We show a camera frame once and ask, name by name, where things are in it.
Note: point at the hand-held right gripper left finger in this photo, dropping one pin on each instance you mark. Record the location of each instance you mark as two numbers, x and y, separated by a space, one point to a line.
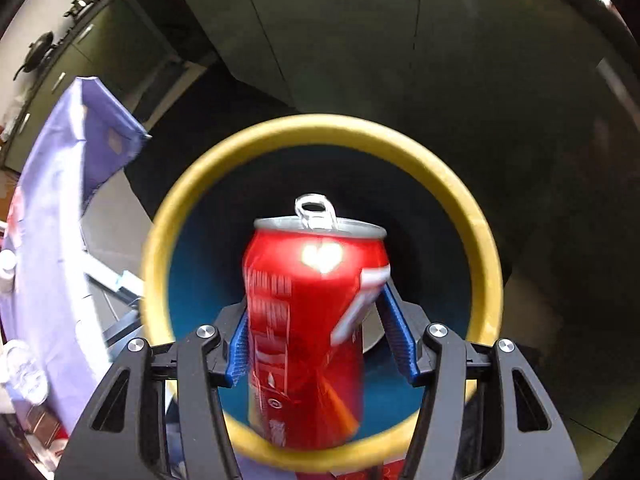
240 351

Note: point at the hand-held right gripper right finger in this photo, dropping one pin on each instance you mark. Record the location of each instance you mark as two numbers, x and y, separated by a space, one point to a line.
400 340

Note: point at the red soda can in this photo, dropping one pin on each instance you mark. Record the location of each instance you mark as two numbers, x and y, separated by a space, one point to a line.
300 340

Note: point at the yellow-rimmed blue waste bin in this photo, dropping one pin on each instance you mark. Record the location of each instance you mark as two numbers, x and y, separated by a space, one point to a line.
320 127

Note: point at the red printed packet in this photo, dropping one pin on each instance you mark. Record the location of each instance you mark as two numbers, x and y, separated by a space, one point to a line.
350 474

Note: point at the clear plastic bottle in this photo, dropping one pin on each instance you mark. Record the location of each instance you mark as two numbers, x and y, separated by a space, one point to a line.
22 372

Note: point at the white bottle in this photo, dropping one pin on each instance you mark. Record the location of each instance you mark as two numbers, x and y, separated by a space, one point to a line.
7 267

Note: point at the purple floral tablecloth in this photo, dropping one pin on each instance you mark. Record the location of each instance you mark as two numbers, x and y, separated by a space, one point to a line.
50 185

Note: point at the green kitchen cabinets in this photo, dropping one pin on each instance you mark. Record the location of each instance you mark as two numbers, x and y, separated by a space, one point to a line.
125 45

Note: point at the black wok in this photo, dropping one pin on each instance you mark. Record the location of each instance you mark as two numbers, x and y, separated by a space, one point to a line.
37 52

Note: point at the metal table frame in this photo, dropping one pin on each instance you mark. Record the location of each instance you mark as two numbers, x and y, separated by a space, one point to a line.
112 280

